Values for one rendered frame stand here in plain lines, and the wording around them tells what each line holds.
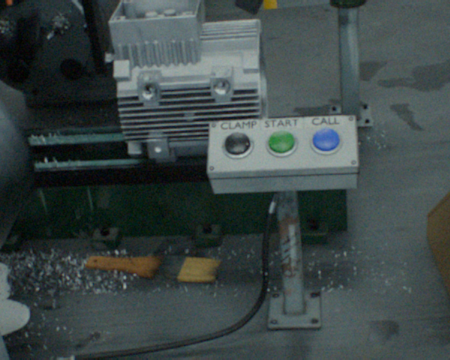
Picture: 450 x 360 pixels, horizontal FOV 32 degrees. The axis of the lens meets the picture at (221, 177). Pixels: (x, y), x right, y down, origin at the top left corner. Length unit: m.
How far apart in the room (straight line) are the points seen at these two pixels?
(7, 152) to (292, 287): 0.39
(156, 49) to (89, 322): 0.38
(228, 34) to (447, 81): 0.67
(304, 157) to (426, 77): 0.84
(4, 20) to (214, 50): 0.46
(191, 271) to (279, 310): 0.15
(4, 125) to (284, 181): 0.34
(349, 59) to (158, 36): 0.47
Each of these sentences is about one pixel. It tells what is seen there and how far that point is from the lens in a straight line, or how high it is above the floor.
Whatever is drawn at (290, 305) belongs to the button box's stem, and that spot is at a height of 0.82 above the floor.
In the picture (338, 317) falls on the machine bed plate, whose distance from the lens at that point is 1.05.
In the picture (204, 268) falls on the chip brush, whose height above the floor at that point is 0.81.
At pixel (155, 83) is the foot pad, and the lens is 1.07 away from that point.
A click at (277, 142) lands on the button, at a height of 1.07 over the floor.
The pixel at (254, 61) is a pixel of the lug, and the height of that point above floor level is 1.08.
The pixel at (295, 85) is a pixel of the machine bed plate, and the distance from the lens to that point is 1.67.
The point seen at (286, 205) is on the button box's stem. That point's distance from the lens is 0.94.
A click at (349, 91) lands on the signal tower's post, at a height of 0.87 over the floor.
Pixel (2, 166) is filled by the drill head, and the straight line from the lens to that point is 0.94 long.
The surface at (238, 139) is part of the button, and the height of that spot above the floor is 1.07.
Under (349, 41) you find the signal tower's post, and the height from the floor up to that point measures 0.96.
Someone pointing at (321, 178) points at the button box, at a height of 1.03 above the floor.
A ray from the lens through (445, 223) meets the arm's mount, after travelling 1.06.
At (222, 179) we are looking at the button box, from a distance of 0.89.
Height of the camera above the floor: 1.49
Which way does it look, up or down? 31 degrees down
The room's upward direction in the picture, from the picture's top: 7 degrees counter-clockwise
